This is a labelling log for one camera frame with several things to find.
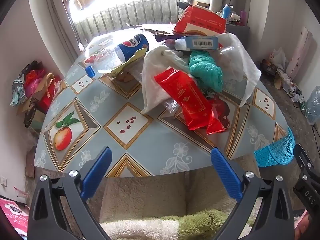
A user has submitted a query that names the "green fluffy cloth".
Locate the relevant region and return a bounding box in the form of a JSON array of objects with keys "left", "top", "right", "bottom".
[{"left": 160, "top": 209, "right": 234, "bottom": 240}]

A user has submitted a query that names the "blue medicine box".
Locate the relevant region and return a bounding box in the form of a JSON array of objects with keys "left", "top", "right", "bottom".
[{"left": 174, "top": 35, "right": 219, "bottom": 51}]

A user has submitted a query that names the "teal patterned cloth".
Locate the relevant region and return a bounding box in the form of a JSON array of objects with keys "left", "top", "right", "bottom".
[{"left": 10, "top": 79, "right": 27, "bottom": 107}]

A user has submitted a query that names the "golden yellow snack wrapper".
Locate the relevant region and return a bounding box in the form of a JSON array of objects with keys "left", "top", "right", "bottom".
[{"left": 110, "top": 48, "right": 147, "bottom": 77}]

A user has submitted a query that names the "brown paper bag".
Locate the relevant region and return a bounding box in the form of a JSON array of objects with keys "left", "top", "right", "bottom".
[{"left": 24, "top": 97, "right": 47, "bottom": 130}]

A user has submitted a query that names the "long red snack packet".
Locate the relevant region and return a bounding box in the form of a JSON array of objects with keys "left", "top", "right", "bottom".
[{"left": 154, "top": 67, "right": 213, "bottom": 131}]

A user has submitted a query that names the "grey curtain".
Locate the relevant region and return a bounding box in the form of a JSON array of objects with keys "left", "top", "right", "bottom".
[{"left": 49, "top": 0, "right": 83, "bottom": 58}]

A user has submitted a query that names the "pink printed bag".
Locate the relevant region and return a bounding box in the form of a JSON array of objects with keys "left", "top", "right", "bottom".
[{"left": 0, "top": 197, "right": 30, "bottom": 238}]

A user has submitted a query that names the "pink wallpaper roll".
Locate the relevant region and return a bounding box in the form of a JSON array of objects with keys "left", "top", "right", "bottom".
[{"left": 286, "top": 26, "right": 314, "bottom": 80}]

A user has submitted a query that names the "green plastic bag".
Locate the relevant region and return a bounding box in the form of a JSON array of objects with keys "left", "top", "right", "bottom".
[{"left": 189, "top": 51, "right": 224, "bottom": 93}]

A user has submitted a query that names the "large clear water jug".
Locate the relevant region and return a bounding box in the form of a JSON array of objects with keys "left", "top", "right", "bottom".
[{"left": 305, "top": 86, "right": 320, "bottom": 125}]

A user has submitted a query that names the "person's right hand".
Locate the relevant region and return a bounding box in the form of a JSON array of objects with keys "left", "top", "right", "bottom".
[{"left": 294, "top": 210, "right": 311, "bottom": 240}]

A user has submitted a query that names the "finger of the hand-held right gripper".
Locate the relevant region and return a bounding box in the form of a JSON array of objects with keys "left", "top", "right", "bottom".
[{"left": 293, "top": 144, "right": 315, "bottom": 178}]

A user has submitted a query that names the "fruit print tablecloth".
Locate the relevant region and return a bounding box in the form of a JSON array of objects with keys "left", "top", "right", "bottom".
[{"left": 34, "top": 24, "right": 292, "bottom": 178}]

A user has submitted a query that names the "white plastic bag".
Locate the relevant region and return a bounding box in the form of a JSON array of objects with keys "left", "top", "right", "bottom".
[{"left": 269, "top": 47, "right": 287, "bottom": 69}]

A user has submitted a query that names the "red gift bag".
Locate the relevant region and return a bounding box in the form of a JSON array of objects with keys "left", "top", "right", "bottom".
[{"left": 40, "top": 74, "right": 62, "bottom": 113}]

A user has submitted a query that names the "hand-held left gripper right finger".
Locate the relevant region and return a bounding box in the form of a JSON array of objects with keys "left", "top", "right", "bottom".
[{"left": 211, "top": 147, "right": 297, "bottom": 240}]

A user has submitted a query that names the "brown cardboard sheet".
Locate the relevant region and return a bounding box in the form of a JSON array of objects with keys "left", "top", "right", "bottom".
[{"left": 275, "top": 69, "right": 290, "bottom": 89}]

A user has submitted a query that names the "blue plastic wastebasket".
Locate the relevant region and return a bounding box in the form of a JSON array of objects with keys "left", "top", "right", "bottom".
[{"left": 254, "top": 126, "right": 295, "bottom": 167}]

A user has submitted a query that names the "red white snack bag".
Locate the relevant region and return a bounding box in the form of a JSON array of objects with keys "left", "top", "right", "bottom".
[{"left": 173, "top": 5, "right": 227, "bottom": 36}]

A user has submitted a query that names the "blue label plastic soda bottle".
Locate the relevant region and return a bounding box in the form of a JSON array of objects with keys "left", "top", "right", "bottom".
[{"left": 85, "top": 34, "right": 150, "bottom": 77}]

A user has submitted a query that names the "small red wrapper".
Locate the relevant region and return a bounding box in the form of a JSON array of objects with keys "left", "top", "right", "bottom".
[{"left": 206, "top": 97, "right": 230, "bottom": 135}]

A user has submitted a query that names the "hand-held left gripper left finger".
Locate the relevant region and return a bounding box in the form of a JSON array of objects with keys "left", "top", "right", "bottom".
[{"left": 27, "top": 146, "right": 113, "bottom": 240}]

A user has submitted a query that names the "dark cardboard box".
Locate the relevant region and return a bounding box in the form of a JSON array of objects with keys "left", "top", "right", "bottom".
[{"left": 260, "top": 59, "right": 278, "bottom": 75}]

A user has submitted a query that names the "pink plastic bag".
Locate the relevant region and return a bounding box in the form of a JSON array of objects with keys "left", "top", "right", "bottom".
[{"left": 25, "top": 70, "right": 45, "bottom": 98}]

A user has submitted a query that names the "grey cabinet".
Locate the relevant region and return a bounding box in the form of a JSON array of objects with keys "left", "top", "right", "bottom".
[{"left": 226, "top": 21, "right": 250, "bottom": 40}]

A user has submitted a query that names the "beige fluffy blanket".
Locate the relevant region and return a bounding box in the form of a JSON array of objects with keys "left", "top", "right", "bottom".
[{"left": 99, "top": 154, "right": 262, "bottom": 240}]

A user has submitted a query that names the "metal window railing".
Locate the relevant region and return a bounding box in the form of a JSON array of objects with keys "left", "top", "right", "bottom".
[{"left": 74, "top": 0, "right": 179, "bottom": 39}]

